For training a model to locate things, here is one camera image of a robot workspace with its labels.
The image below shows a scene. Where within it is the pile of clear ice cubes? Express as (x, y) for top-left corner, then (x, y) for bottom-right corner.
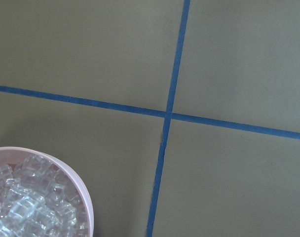
(0, 155), (89, 237)

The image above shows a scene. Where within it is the pink bowl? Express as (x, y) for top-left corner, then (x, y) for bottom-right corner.
(0, 147), (94, 237)

